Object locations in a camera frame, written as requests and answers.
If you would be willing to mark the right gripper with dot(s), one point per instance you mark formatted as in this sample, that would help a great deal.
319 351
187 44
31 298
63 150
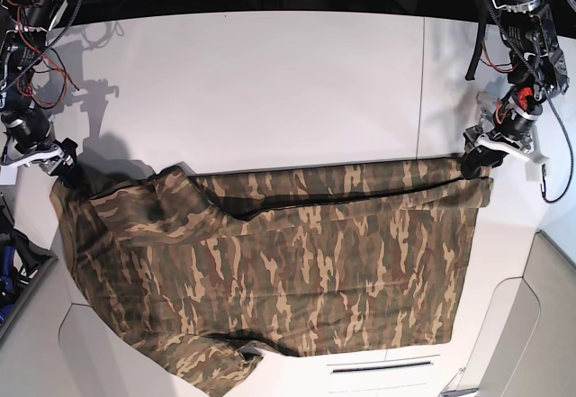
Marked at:
58 159

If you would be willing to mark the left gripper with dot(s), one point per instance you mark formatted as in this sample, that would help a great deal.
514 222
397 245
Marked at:
485 144

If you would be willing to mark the camouflage T-shirt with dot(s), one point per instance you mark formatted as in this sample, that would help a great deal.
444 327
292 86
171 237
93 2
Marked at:
192 271

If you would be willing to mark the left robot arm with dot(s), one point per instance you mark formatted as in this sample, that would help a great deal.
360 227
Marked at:
536 73

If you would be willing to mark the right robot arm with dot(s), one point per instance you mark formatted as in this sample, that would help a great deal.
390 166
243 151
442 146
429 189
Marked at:
29 33

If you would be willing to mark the bin with blue items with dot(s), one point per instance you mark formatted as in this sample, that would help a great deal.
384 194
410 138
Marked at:
23 267

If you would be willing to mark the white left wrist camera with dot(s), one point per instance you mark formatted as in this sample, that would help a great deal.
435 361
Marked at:
536 170

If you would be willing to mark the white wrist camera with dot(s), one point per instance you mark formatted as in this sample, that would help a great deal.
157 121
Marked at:
536 170
8 175

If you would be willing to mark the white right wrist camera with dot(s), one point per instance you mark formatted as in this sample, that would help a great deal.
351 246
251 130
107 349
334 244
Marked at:
8 175

